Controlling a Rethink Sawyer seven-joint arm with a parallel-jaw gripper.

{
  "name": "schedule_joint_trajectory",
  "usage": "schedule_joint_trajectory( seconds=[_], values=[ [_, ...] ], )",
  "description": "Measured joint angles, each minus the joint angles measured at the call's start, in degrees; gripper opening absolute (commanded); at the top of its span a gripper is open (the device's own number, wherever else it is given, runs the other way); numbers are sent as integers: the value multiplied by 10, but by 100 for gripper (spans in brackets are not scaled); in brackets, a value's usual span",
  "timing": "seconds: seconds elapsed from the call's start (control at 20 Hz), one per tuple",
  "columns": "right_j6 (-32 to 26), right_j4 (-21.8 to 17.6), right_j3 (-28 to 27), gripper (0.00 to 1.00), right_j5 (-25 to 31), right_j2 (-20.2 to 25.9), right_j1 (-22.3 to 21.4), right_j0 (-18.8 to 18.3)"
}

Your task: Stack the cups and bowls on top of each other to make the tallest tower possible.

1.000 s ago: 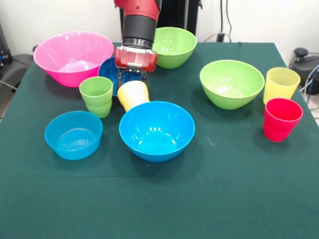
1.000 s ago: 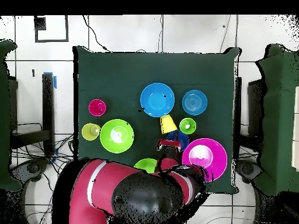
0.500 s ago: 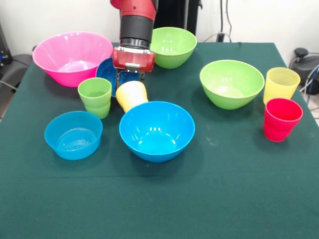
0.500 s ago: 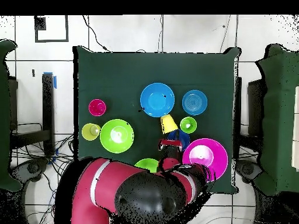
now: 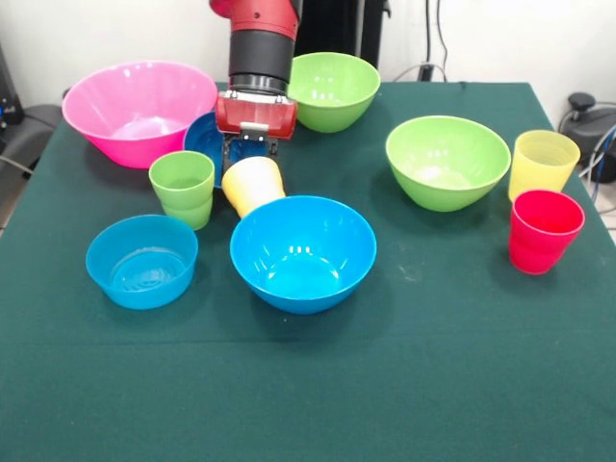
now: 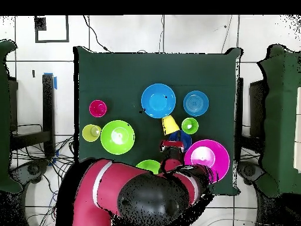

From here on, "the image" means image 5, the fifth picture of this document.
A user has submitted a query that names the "bundle of blue cables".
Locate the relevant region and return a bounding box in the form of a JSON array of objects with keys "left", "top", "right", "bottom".
[{"left": 577, "top": 122, "right": 616, "bottom": 216}]

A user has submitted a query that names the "translucent yellow cup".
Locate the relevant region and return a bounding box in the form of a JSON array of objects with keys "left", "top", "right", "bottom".
[{"left": 507, "top": 129, "right": 582, "bottom": 203}]

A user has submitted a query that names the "red cup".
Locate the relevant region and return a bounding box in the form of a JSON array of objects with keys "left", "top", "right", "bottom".
[{"left": 508, "top": 189, "right": 586, "bottom": 276}]

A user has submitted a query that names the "dark green tablecloth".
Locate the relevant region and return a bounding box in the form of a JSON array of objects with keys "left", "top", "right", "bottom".
[{"left": 0, "top": 80, "right": 616, "bottom": 462}]

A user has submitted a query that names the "green cup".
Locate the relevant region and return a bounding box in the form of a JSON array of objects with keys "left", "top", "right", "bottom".
[{"left": 147, "top": 150, "right": 217, "bottom": 231}]

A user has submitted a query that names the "black wall cable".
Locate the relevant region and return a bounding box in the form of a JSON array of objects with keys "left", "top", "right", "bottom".
[{"left": 435, "top": 0, "right": 451, "bottom": 81}]

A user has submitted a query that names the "small dark blue bowl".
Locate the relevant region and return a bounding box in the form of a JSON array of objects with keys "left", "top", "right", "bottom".
[{"left": 182, "top": 111, "right": 279, "bottom": 170}]

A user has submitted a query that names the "black pedestal leg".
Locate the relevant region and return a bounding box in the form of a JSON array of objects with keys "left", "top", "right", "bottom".
[{"left": 557, "top": 92, "right": 616, "bottom": 182}]

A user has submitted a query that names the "translucent light blue bowl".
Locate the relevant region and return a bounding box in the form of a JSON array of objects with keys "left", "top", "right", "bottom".
[{"left": 85, "top": 214, "right": 199, "bottom": 311}]

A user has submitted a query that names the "large pink bowl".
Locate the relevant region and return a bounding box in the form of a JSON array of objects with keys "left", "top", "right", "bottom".
[{"left": 61, "top": 60, "right": 219, "bottom": 169}]

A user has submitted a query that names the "orange cup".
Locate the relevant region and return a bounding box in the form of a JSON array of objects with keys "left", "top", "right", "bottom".
[{"left": 220, "top": 155, "right": 288, "bottom": 220}]

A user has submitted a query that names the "black equipment box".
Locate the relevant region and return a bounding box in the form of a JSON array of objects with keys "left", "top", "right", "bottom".
[{"left": 0, "top": 42, "right": 25, "bottom": 141}]

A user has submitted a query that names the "wall power socket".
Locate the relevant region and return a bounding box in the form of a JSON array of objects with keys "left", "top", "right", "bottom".
[{"left": 416, "top": 61, "right": 447, "bottom": 82}]

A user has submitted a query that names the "green bowl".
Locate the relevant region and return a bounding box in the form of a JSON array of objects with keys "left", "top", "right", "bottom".
[
  {"left": 287, "top": 51, "right": 382, "bottom": 134},
  {"left": 385, "top": 115, "right": 512, "bottom": 214}
]

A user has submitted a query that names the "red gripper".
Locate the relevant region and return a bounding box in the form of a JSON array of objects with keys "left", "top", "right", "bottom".
[{"left": 214, "top": 90, "right": 300, "bottom": 180}]

